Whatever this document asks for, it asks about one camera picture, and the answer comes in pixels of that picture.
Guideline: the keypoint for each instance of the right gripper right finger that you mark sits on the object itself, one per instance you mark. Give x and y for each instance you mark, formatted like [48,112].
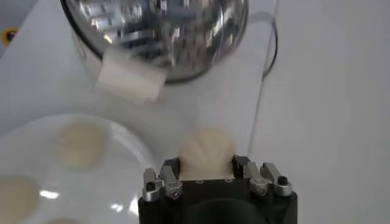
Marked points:
[259,179]

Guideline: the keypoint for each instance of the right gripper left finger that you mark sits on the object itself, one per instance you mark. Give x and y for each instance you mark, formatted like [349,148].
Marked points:
[170,182]

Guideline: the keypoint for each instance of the white steamed baozi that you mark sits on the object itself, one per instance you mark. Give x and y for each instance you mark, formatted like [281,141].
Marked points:
[207,149]
[80,146]
[16,198]

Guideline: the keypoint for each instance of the stainless steel steamer basket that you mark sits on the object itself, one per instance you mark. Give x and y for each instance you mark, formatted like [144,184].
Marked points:
[152,24]

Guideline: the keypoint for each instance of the white round plate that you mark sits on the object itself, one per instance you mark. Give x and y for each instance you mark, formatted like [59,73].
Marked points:
[106,188]

